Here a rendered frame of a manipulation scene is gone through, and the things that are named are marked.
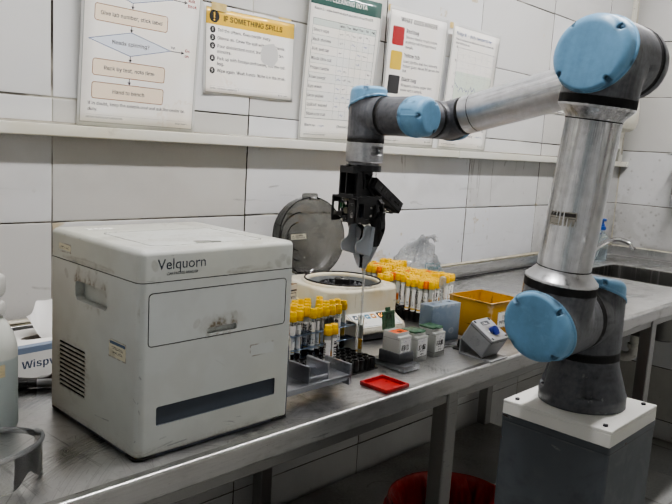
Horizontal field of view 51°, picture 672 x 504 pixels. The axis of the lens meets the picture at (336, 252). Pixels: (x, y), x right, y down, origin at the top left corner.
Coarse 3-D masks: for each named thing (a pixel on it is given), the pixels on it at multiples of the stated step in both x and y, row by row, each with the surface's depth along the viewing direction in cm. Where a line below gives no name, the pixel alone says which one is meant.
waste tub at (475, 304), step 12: (456, 300) 180; (468, 300) 177; (480, 300) 190; (492, 300) 187; (504, 300) 184; (468, 312) 177; (480, 312) 174; (492, 312) 172; (504, 312) 176; (468, 324) 177; (504, 324) 177
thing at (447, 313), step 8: (424, 304) 167; (432, 304) 167; (440, 304) 167; (448, 304) 168; (456, 304) 170; (424, 312) 167; (432, 312) 165; (440, 312) 167; (448, 312) 169; (456, 312) 170; (424, 320) 167; (432, 320) 165; (440, 320) 167; (448, 320) 169; (456, 320) 171; (448, 328) 169; (456, 328) 171; (448, 336) 170; (456, 336) 172; (448, 344) 168
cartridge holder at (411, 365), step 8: (384, 352) 149; (392, 352) 148; (408, 352) 149; (376, 360) 151; (384, 360) 150; (392, 360) 148; (400, 360) 147; (408, 360) 149; (392, 368) 148; (400, 368) 146; (408, 368) 147; (416, 368) 149
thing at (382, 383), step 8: (376, 376) 141; (384, 376) 141; (360, 384) 137; (368, 384) 136; (376, 384) 138; (384, 384) 138; (392, 384) 138; (400, 384) 138; (408, 384) 137; (384, 392) 133; (392, 392) 134
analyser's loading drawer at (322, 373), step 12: (312, 360) 130; (324, 360) 128; (336, 360) 133; (288, 372) 127; (300, 372) 125; (312, 372) 130; (324, 372) 128; (336, 372) 131; (348, 372) 131; (288, 384) 123; (300, 384) 124; (312, 384) 124; (324, 384) 126; (348, 384) 131; (288, 396) 121
